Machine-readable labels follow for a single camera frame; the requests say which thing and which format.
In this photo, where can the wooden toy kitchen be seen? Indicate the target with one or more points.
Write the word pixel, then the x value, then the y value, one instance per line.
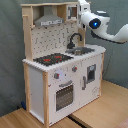
pixel 40 84

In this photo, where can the red knob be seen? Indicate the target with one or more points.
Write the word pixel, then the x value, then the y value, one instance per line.
pixel 74 69
pixel 56 75

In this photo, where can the toy microwave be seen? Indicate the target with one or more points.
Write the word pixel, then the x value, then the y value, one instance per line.
pixel 71 12

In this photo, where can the toy fridge door dispenser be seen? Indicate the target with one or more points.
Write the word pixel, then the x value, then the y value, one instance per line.
pixel 90 75

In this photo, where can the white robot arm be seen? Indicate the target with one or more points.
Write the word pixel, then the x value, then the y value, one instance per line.
pixel 98 23

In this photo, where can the black toy faucet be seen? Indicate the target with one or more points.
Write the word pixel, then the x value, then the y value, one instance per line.
pixel 71 44

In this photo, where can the grey range hood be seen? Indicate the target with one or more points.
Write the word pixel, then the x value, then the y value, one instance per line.
pixel 48 18

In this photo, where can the black toy stovetop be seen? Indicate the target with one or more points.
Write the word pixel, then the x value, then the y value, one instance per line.
pixel 52 59

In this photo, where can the grey toy sink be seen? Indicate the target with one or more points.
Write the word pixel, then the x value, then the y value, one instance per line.
pixel 79 51

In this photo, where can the toy oven door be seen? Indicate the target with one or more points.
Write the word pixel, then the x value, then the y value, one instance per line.
pixel 65 96

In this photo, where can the red left knob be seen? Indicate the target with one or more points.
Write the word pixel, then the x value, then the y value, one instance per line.
pixel 56 75

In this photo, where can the red right knob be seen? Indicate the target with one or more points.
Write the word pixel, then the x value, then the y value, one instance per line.
pixel 74 69

